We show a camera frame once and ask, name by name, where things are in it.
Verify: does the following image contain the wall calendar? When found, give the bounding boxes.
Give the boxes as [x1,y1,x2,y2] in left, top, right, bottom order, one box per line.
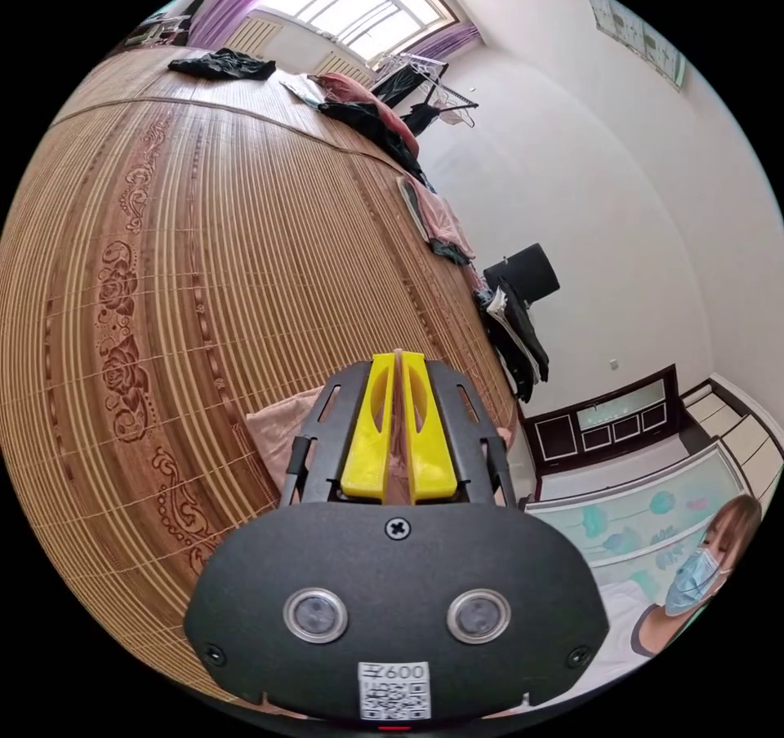
[586,0,687,91]

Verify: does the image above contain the black garment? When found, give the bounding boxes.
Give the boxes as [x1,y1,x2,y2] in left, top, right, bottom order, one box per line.
[167,47,278,82]

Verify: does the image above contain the clothes drying rack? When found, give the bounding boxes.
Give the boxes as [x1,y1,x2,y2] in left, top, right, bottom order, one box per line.
[371,51,480,130]

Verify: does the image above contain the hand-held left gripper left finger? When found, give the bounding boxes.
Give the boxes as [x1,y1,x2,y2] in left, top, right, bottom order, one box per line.
[340,353,398,504]

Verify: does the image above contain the white radiator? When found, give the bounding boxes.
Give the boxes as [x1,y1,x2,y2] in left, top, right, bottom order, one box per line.
[227,16,375,87]

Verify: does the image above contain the person's body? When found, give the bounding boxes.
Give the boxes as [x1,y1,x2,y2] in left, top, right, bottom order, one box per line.
[532,494,764,709]

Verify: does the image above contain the pink sleeveless dress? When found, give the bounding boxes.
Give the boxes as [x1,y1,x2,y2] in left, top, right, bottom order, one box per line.
[244,349,510,505]

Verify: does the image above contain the purple curtain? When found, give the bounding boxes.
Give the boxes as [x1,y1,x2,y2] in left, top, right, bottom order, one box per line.
[188,0,480,63]

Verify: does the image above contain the black chair with clothes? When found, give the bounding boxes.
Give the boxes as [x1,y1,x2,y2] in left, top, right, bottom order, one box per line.
[472,242,561,404]

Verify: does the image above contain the window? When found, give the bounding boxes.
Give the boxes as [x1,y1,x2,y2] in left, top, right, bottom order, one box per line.
[261,0,461,65]

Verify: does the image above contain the dark wooden cabinet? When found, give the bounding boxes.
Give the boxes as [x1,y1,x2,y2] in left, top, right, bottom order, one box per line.
[519,364,682,501]

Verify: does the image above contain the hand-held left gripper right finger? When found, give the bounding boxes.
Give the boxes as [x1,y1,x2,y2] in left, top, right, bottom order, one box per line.
[401,351,458,504]

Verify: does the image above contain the pile of clothes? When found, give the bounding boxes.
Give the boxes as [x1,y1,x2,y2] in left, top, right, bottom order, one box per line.
[280,72,476,266]

